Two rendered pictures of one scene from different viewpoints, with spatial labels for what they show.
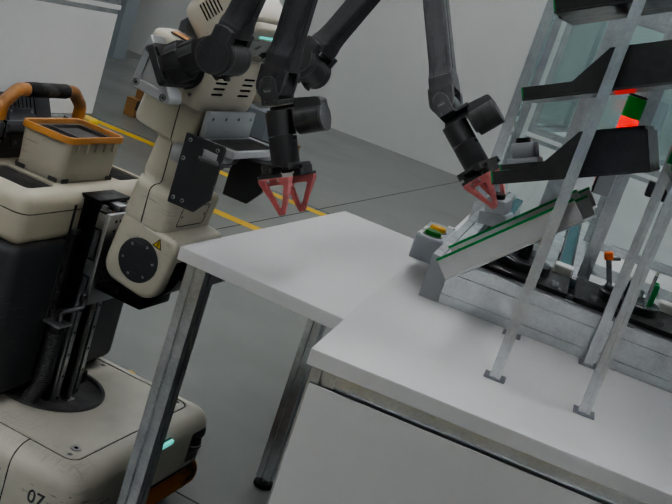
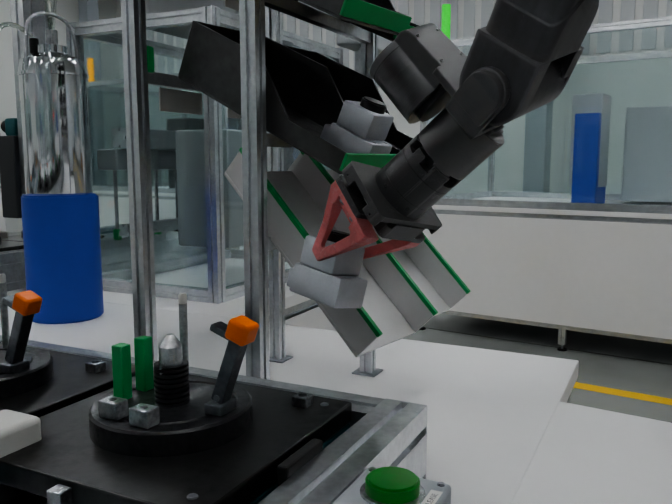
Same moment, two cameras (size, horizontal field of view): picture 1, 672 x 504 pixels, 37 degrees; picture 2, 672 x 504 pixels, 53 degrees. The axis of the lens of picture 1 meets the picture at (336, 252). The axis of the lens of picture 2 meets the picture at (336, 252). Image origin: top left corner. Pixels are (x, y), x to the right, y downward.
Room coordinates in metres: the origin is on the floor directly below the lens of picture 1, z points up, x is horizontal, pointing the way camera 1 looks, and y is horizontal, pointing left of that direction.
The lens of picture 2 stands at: (2.82, -0.12, 1.20)
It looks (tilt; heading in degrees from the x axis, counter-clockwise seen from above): 8 degrees down; 195
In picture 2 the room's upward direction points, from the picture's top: straight up
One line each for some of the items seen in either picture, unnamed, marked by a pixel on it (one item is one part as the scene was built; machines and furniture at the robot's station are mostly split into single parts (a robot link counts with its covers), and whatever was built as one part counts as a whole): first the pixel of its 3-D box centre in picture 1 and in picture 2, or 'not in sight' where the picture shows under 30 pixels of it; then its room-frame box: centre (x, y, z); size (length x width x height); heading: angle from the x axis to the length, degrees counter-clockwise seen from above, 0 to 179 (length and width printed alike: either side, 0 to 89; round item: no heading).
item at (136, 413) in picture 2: not in sight; (144, 415); (2.35, -0.41, 1.00); 0.02 x 0.01 x 0.02; 79
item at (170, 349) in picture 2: not in sight; (170, 348); (2.30, -0.41, 1.04); 0.02 x 0.02 x 0.03
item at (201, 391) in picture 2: (521, 261); (172, 412); (2.30, -0.41, 0.98); 0.14 x 0.14 x 0.02
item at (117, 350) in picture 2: not in sight; (122, 371); (2.31, -0.46, 1.01); 0.01 x 0.01 x 0.05; 79
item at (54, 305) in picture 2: not in sight; (63, 255); (1.56, -1.08, 0.99); 0.16 x 0.16 x 0.27
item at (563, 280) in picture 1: (518, 268); (173, 433); (2.30, -0.41, 0.96); 0.24 x 0.24 x 0.02; 79
